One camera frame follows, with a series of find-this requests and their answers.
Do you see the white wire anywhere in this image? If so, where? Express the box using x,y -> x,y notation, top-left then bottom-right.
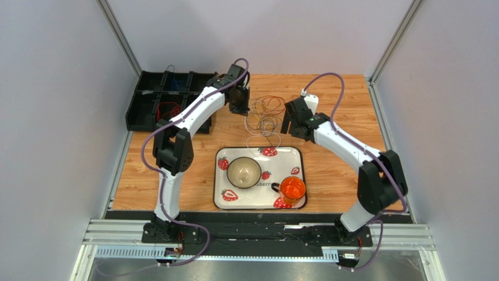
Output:
243,99 -> 288,150

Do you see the blue wire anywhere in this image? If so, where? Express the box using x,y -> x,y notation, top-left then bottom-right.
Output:
163,64 -> 188,92

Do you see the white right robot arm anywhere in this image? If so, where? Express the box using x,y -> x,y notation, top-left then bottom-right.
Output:
281,95 -> 408,234

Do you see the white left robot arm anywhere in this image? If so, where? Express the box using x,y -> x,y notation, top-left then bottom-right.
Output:
151,64 -> 249,235

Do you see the strawberry print white tray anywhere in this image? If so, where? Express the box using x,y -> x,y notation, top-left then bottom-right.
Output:
213,146 -> 307,210

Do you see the orange translucent mug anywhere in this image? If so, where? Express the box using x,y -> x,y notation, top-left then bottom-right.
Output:
271,176 -> 306,208

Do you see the beige ceramic bowl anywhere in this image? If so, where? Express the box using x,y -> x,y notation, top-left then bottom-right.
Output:
227,157 -> 262,189

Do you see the black compartment storage bin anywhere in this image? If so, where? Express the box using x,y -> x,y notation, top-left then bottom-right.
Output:
125,70 -> 218,132

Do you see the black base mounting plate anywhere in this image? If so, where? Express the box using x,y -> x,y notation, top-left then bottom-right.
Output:
141,211 -> 374,257

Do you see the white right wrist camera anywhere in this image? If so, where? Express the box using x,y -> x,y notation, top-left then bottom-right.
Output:
300,89 -> 319,115

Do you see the yellow wire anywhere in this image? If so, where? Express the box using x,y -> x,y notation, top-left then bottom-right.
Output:
251,102 -> 274,125

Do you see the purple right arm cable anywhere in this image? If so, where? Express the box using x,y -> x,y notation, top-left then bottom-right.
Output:
300,72 -> 407,272

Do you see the aluminium frame rail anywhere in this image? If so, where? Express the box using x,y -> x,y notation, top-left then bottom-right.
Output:
71,220 -> 445,280

